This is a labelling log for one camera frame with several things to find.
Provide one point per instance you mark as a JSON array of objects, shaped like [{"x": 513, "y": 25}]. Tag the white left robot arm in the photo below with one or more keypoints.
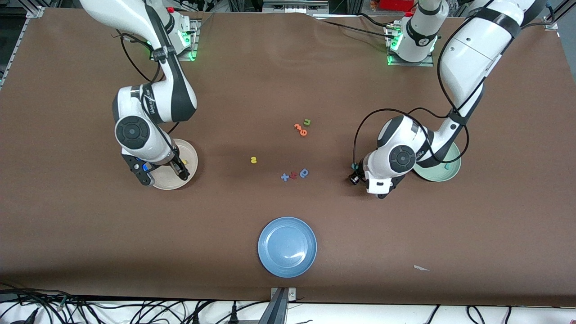
[{"x": 477, "y": 49}]

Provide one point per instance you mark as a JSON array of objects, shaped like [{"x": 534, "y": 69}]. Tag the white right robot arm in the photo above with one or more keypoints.
[{"x": 121, "y": 13}]

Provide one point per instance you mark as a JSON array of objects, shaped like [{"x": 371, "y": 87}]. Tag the beige brown plate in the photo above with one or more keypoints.
[{"x": 166, "y": 182}]

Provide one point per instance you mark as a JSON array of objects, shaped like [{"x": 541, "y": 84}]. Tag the blue letter a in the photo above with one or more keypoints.
[{"x": 304, "y": 173}]

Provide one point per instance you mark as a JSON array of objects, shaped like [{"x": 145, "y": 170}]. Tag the pale green plate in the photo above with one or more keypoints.
[{"x": 443, "y": 173}]

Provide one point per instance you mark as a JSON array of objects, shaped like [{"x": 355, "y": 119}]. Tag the white paper scrap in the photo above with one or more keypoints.
[{"x": 420, "y": 268}]

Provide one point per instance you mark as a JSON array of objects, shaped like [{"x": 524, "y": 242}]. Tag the blue plate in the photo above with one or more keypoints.
[{"x": 287, "y": 247}]

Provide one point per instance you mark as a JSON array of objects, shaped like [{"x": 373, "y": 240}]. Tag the brown table cover sheet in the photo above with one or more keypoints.
[{"x": 90, "y": 234}]

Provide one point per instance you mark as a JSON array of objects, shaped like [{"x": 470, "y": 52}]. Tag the dark grey metal beam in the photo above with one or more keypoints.
[{"x": 274, "y": 312}]

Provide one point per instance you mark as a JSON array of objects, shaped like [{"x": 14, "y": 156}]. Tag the red box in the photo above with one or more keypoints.
[{"x": 396, "y": 4}]

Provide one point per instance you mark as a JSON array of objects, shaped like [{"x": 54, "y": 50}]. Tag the grey metal box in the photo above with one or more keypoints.
[{"x": 292, "y": 6}]

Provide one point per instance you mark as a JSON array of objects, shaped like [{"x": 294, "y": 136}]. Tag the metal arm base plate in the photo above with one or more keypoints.
[
  {"x": 186, "y": 57},
  {"x": 411, "y": 64}
]

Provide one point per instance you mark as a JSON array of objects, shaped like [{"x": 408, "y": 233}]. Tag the metal table clamp bracket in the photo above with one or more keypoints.
[{"x": 291, "y": 294}]

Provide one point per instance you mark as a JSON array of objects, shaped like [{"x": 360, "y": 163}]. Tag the aluminium frame rail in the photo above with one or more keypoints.
[
  {"x": 550, "y": 24},
  {"x": 33, "y": 11}
]

